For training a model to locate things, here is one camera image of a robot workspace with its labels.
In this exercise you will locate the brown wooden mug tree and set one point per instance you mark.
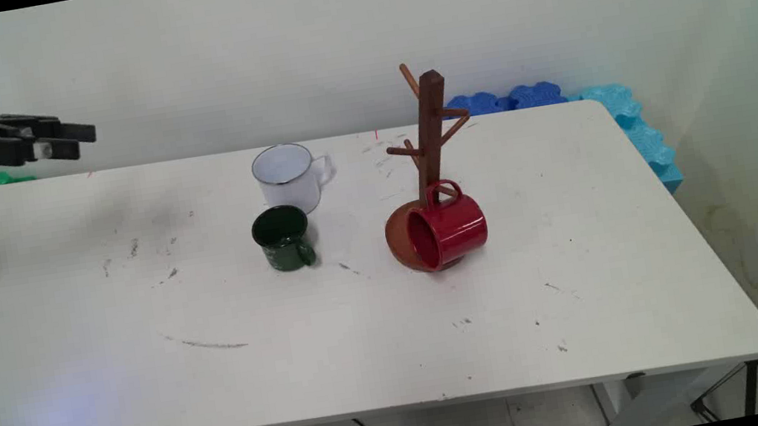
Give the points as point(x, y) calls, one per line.
point(429, 138)

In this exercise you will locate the light blue foam mat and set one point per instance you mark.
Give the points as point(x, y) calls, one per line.
point(641, 129)

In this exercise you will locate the dark blue foam mat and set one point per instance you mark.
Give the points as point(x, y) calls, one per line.
point(505, 101)

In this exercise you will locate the white table leg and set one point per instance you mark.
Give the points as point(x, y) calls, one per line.
point(640, 403)

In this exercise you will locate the white enamel mug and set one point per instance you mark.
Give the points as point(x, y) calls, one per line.
point(288, 181)

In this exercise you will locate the red enamel mug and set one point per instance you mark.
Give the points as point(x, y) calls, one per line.
point(453, 228)

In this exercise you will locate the dark green enamel mug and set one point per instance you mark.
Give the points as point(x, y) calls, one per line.
point(285, 246)

